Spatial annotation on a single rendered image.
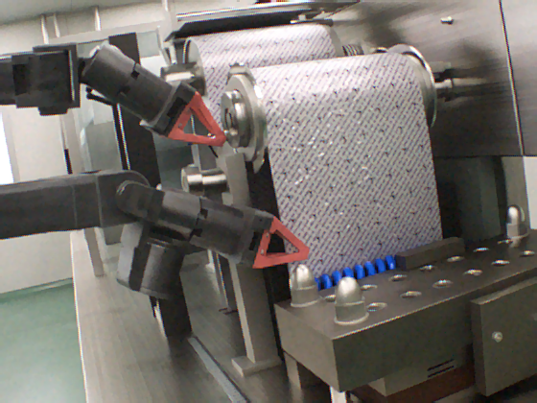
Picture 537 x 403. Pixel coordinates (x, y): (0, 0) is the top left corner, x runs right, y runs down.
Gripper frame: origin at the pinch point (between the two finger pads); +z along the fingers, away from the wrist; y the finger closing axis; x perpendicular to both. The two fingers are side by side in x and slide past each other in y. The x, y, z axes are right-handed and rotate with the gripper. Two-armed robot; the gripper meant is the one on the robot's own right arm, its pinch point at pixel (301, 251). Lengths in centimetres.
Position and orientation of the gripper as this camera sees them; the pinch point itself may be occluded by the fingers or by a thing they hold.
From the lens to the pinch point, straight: 75.5
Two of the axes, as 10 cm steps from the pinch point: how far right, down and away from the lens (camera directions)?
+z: 9.0, 2.9, 3.4
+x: 2.9, -9.6, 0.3
